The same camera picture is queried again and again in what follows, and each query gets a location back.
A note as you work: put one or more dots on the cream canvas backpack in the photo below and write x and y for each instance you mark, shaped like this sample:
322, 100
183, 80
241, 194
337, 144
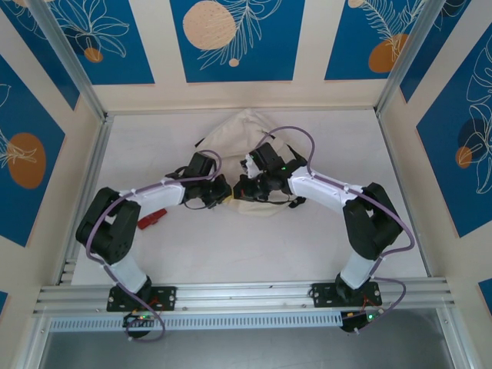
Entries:
234, 134

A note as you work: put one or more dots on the white right camera bracket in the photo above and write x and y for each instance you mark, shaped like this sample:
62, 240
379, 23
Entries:
250, 169

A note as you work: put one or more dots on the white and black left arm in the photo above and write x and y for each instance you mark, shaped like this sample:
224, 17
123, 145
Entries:
157, 194

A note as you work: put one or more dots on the aluminium corner post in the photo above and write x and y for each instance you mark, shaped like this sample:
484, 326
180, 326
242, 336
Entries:
65, 50
419, 50

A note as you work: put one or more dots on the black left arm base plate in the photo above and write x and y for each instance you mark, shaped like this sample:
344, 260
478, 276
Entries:
169, 298

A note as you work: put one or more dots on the grey metal shelf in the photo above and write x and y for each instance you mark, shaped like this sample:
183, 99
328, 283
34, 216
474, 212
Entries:
246, 350

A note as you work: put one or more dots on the small circuit board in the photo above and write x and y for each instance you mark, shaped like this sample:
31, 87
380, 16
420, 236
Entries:
134, 318
359, 319

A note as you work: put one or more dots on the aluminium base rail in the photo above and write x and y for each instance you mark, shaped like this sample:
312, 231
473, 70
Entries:
238, 296

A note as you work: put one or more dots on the aluminium side rail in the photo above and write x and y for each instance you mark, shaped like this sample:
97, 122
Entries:
95, 169
391, 153

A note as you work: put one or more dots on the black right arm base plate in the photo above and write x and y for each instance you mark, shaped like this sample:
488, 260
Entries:
323, 294

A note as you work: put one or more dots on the red pencil case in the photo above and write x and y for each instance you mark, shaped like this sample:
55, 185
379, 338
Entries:
151, 220

